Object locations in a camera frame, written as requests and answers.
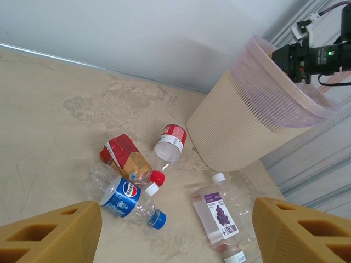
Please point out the red white label bottle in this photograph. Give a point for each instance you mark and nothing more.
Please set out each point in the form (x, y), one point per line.
(172, 134)

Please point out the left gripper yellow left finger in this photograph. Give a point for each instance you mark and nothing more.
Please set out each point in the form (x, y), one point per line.
(55, 233)

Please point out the pink waste basket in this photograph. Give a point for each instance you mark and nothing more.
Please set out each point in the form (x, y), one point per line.
(233, 131)

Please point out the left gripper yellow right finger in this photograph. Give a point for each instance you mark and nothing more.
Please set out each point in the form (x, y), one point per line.
(301, 235)

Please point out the red bottle cap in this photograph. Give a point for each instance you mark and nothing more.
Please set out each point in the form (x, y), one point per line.
(158, 177)

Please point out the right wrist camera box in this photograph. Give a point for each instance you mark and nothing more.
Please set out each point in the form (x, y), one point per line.
(303, 33)

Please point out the pink bin liner bag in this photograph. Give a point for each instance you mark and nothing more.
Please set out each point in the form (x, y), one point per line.
(274, 96)

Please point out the clear unlabelled white cap bottle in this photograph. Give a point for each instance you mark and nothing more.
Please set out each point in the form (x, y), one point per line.
(233, 194)

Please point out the Pepsi label plastic bottle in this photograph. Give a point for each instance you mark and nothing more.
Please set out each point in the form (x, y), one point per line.
(123, 194)

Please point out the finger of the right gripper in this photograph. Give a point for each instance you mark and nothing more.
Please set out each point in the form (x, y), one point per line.
(282, 57)
(300, 64)

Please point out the purple grape label bottle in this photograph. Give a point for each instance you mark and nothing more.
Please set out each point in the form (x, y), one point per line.
(219, 216)

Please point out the red orange label bottle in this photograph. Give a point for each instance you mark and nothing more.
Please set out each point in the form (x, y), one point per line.
(123, 153)

